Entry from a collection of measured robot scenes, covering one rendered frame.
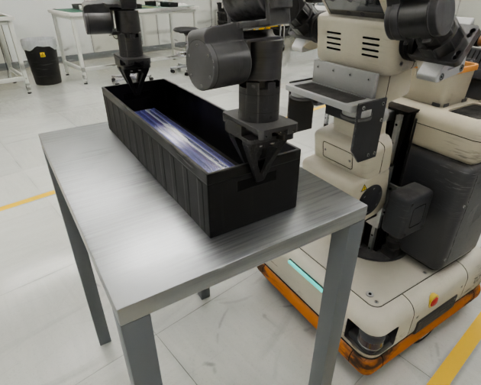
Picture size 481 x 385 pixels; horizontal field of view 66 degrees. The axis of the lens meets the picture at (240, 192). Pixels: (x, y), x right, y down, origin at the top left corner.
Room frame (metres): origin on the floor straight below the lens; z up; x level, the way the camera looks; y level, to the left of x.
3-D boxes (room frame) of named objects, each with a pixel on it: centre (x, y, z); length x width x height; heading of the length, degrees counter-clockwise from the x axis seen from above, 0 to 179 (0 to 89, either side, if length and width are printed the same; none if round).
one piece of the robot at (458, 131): (1.20, -0.58, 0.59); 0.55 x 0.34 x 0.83; 32
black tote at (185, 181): (0.75, 0.13, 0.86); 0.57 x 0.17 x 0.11; 32
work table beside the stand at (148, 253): (0.73, 0.15, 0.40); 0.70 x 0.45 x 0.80; 32
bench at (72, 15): (5.47, 1.50, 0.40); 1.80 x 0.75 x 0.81; 131
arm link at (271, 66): (0.51, -0.02, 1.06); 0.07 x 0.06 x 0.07; 130
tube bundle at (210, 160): (0.75, 0.13, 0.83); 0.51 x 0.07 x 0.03; 32
